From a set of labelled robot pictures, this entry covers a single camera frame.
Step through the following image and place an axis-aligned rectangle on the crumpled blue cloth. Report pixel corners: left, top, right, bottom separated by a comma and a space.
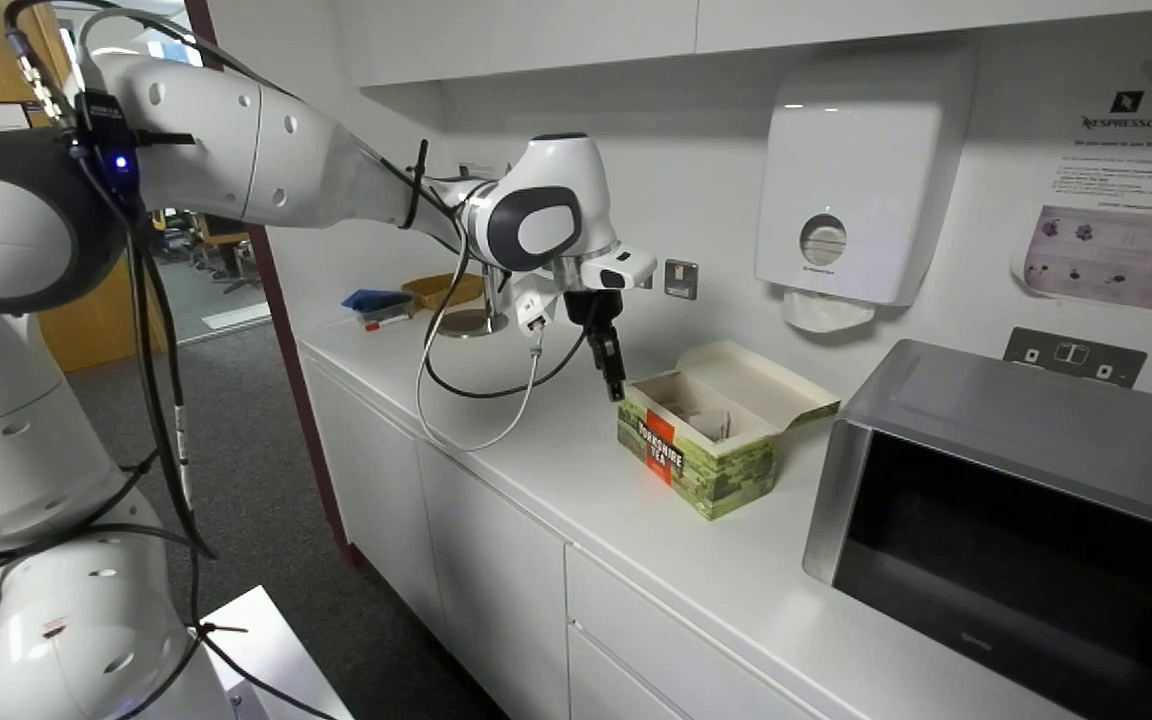
339, 285, 415, 322

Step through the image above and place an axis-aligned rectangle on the white base cabinet run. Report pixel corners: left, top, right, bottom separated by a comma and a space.
290, 334, 1089, 720

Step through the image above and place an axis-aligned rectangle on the small square wall plate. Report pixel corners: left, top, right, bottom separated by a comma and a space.
660, 256, 703, 305

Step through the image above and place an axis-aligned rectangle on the white paper towel dispenser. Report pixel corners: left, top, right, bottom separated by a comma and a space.
753, 94, 947, 341

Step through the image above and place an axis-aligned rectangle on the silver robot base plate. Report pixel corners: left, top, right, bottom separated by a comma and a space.
193, 580, 357, 720

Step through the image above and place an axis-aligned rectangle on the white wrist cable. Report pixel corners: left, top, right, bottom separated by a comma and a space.
412, 307, 551, 457

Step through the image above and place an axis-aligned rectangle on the green cardboard tea box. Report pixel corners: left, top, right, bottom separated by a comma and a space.
613, 334, 843, 523

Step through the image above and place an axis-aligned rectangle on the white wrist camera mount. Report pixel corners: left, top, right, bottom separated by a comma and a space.
580, 243, 660, 296

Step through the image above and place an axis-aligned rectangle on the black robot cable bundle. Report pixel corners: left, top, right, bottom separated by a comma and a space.
0, 0, 339, 720

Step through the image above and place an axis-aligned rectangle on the white upper cabinet door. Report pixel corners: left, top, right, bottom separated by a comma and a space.
357, 0, 700, 90
694, 0, 1152, 59

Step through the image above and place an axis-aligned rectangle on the silver wall socket plate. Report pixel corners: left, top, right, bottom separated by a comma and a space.
1000, 322, 1152, 393

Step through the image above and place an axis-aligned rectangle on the stainless steel box appliance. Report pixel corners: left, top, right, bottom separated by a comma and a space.
798, 334, 1152, 720

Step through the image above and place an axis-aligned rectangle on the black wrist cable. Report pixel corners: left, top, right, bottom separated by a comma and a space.
415, 312, 594, 405

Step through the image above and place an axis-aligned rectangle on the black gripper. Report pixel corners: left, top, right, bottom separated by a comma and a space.
561, 285, 635, 405

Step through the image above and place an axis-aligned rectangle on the white poster with grey picture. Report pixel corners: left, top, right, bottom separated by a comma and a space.
1008, 75, 1152, 319

